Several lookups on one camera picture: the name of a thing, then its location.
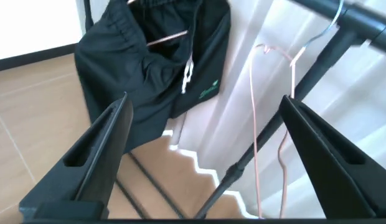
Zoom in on beige curtain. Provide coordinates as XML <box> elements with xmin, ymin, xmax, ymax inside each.
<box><xmin>161</xmin><ymin>0</ymin><xmax>386</xmax><ymax>219</ymax></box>

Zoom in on black shorts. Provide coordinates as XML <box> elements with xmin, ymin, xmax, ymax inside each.
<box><xmin>73</xmin><ymin>0</ymin><xmax>232</xmax><ymax>155</ymax></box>

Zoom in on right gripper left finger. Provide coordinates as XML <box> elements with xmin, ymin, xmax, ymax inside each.
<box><xmin>18</xmin><ymin>91</ymin><xmax>134</xmax><ymax>220</ymax></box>

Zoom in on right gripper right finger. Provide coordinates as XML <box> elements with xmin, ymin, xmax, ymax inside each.
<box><xmin>278</xmin><ymin>95</ymin><xmax>386</xmax><ymax>220</ymax></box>

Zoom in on black clothes rack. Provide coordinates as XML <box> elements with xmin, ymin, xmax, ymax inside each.
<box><xmin>83</xmin><ymin>0</ymin><xmax>386</xmax><ymax>220</ymax></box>

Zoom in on pink clothes hanger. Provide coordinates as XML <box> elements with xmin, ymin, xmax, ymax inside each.
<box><xmin>126</xmin><ymin>0</ymin><xmax>189</xmax><ymax>47</ymax></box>
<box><xmin>248</xmin><ymin>0</ymin><xmax>346</xmax><ymax>219</ymax></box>

